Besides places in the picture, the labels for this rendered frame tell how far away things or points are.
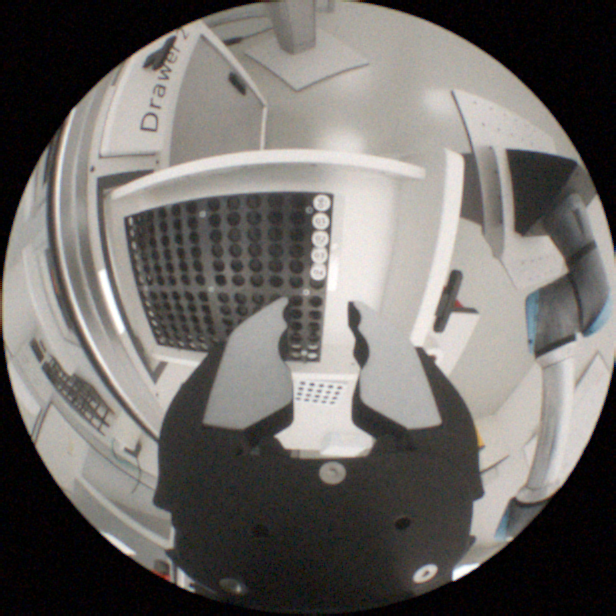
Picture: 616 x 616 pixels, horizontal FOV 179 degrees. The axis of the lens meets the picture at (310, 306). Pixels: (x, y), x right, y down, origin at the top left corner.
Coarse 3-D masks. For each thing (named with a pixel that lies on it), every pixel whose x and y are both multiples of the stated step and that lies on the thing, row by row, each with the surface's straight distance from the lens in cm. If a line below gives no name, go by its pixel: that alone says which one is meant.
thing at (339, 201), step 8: (336, 200) 23; (344, 200) 23; (336, 208) 23; (336, 216) 23; (336, 224) 23; (336, 232) 24; (336, 240) 24; (336, 248) 24; (336, 256) 24; (336, 264) 25; (336, 272) 25; (328, 280) 25; (336, 280) 25; (328, 288) 26; (336, 288) 26
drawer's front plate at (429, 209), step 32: (416, 160) 23; (448, 160) 18; (416, 192) 22; (448, 192) 18; (416, 224) 22; (448, 224) 18; (416, 256) 21; (448, 256) 19; (416, 288) 21; (416, 320) 20
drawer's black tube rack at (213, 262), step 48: (288, 192) 18; (144, 240) 25; (192, 240) 22; (240, 240) 19; (288, 240) 18; (144, 288) 28; (192, 288) 23; (240, 288) 21; (288, 288) 20; (192, 336) 27; (288, 336) 23
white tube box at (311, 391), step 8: (296, 384) 45; (304, 384) 45; (312, 384) 46; (320, 384) 46; (328, 384) 45; (336, 384) 45; (344, 384) 45; (296, 392) 47; (304, 392) 47; (312, 392) 47; (320, 392) 47; (328, 392) 48; (336, 392) 48; (296, 400) 50; (304, 400) 50; (312, 400) 49; (320, 400) 49; (328, 400) 49; (336, 400) 50
